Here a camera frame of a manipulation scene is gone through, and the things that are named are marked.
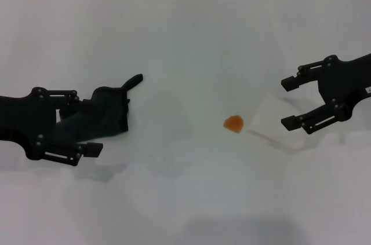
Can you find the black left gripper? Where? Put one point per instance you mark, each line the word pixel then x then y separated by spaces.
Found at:
pixel 29 117

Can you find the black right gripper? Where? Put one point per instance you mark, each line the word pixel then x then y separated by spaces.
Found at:
pixel 342 80

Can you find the white paper cup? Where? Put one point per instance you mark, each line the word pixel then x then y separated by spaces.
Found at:
pixel 269 123

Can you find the dark blue rag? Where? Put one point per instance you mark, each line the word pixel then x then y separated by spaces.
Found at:
pixel 110 114

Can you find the orange-brown liquid stain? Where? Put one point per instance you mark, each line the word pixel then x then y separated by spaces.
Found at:
pixel 233 124

